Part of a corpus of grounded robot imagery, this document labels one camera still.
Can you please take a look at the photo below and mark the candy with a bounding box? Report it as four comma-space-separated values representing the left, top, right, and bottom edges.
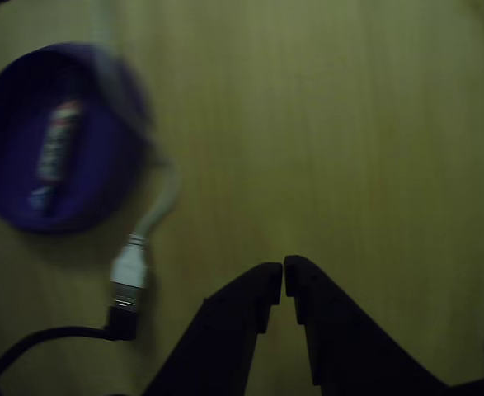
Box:
26, 96, 84, 219

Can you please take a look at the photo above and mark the purple bowl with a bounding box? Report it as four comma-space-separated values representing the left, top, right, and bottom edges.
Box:
0, 40, 157, 237

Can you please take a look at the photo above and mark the black USB cable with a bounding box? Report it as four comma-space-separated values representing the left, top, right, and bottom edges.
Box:
0, 304, 140, 396

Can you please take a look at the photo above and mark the white USB cable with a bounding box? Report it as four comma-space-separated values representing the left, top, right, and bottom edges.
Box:
94, 0, 181, 311

